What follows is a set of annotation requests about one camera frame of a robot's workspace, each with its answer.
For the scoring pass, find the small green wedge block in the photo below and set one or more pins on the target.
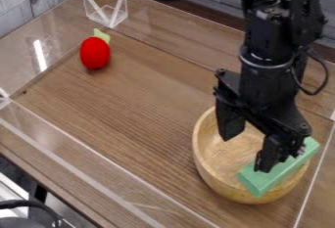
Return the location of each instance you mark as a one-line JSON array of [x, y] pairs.
[[102, 35]]

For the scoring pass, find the black device with cable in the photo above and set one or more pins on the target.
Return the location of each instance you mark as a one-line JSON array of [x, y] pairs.
[[34, 214]]

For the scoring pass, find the light wooden bowl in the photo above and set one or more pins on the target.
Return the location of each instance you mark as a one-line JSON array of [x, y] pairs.
[[220, 159]]

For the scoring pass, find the green rectangular block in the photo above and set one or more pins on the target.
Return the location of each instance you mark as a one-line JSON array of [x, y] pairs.
[[259, 182]]

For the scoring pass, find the red ball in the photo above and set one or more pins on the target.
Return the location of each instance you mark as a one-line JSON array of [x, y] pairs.
[[94, 53]]

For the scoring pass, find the clear acrylic tray wall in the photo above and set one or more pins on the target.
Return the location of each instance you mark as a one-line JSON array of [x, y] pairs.
[[98, 187]]

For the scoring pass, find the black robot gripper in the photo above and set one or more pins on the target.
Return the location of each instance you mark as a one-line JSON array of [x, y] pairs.
[[260, 96]]

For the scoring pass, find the clear acrylic corner bracket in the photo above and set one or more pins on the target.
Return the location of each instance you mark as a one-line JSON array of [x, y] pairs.
[[110, 16]]

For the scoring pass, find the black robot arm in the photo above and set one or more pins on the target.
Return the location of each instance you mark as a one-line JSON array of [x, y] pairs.
[[282, 27]]

